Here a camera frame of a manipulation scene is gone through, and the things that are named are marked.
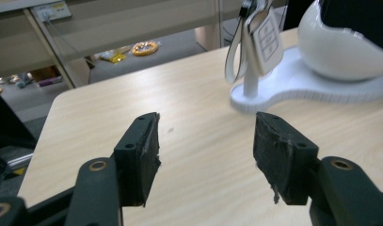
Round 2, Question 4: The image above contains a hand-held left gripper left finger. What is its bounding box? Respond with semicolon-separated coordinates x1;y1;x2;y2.
113;111;162;208

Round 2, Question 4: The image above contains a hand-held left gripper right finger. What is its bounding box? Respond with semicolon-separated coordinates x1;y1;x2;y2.
252;111;321;207

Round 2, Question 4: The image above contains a white key stand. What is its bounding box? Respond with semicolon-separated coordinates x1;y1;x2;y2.
229;0;383;115

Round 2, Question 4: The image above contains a white bowl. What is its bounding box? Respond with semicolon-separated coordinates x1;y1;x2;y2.
296;0;383;83

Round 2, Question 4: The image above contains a car key with strap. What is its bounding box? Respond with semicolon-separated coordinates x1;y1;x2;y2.
224;0;285;86

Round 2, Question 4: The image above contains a yellow packet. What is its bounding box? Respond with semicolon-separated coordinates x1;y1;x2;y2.
98;46;132;65

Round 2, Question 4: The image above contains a purple thing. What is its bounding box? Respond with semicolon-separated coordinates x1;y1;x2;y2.
37;74;65;88

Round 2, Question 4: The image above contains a black curtain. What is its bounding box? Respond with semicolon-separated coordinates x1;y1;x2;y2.
0;87;38;151

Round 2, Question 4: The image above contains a wooden shelf unit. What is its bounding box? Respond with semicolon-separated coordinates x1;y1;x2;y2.
0;0;289;89

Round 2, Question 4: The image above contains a grey soft toy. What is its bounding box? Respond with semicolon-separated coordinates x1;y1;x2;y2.
15;72;35;89

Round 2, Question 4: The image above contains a white power strip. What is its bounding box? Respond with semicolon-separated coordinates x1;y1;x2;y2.
31;0;72;23

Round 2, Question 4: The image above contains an orange ring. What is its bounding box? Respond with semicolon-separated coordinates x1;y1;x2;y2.
131;40;160;57

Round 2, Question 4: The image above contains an aluminium floor rail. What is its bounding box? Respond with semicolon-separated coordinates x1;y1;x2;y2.
3;153;35;172

